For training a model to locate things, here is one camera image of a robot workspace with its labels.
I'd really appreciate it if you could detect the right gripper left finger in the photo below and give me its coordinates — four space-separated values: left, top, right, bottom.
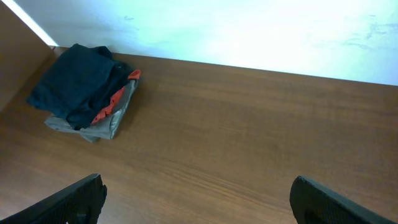
1 174 107 224

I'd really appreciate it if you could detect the grey folded garment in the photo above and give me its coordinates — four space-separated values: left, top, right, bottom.
44 80 138 142

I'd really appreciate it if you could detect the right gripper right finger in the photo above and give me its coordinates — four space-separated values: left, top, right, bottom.
289 176 396 224

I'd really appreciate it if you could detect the navy blue garment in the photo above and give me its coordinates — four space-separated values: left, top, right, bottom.
27 44 115 119

